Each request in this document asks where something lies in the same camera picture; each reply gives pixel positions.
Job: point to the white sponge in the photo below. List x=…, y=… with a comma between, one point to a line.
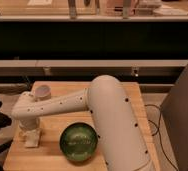
x=32, y=138

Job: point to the white paper cup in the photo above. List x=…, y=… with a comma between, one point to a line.
x=43, y=92

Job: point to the green ceramic bowl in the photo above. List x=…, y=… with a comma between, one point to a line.
x=78, y=142

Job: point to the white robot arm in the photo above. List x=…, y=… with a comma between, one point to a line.
x=121, y=138

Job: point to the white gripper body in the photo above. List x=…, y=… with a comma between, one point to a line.
x=29, y=127

